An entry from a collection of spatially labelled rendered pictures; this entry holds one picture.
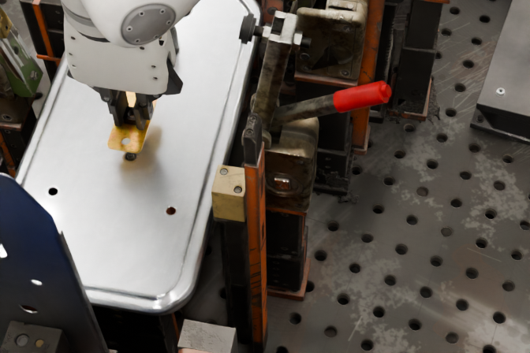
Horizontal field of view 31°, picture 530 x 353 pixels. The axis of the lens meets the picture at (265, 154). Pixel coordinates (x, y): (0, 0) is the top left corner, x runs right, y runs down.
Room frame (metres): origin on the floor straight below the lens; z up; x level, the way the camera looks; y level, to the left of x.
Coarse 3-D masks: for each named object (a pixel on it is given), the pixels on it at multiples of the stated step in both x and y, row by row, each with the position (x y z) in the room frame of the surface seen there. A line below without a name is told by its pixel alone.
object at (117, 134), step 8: (128, 96) 0.63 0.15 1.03; (128, 112) 0.61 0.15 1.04; (128, 120) 0.60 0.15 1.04; (112, 128) 0.59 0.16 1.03; (120, 128) 0.59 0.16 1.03; (128, 128) 0.59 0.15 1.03; (136, 128) 0.59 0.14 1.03; (144, 128) 0.59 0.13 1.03; (112, 136) 0.58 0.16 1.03; (120, 136) 0.58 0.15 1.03; (128, 136) 0.58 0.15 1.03; (136, 136) 0.58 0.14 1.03; (144, 136) 0.58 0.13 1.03; (112, 144) 0.57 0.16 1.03; (120, 144) 0.57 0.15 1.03; (128, 144) 0.57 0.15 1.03; (136, 144) 0.57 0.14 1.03; (136, 152) 0.56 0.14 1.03
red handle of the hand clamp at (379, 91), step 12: (372, 84) 0.56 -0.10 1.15; (384, 84) 0.56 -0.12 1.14; (324, 96) 0.57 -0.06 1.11; (336, 96) 0.56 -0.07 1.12; (348, 96) 0.56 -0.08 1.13; (360, 96) 0.55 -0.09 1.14; (372, 96) 0.55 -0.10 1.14; (384, 96) 0.55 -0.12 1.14; (276, 108) 0.58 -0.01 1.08; (288, 108) 0.57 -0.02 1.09; (300, 108) 0.57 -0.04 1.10; (312, 108) 0.56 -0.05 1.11; (324, 108) 0.56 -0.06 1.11; (336, 108) 0.55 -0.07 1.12; (348, 108) 0.55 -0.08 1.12; (360, 108) 0.55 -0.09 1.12; (276, 120) 0.57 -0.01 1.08; (288, 120) 0.56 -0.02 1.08; (300, 120) 0.56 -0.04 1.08
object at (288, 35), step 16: (288, 16) 0.59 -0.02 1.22; (240, 32) 0.57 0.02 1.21; (256, 32) 0.57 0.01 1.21; (272, 32) 0.57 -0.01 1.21; (288, 32) 0.57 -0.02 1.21; (272, 48) 0.56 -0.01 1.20; (288, 48) 0.55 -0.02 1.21; (272, 64) 0.56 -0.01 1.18; (272, 80) 0.56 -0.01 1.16; (256, 96) 0.56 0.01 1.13; (272, 96) 0.56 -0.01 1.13; (256, 112) 0.56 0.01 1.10; (272, 112) 0.56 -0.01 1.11
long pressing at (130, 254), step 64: (64, 64) 0.71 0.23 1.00; (192, 64) 0.70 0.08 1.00; (64, 128) 0.61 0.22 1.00; (192, 128) 0.61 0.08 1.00; (64, 192) 0.53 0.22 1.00; (128, 192) 0.53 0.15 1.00; (192, 192) 0.53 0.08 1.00; (0, 256) 0.46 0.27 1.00; (128, 256) 0.45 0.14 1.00; (192, 256) 0.45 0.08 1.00
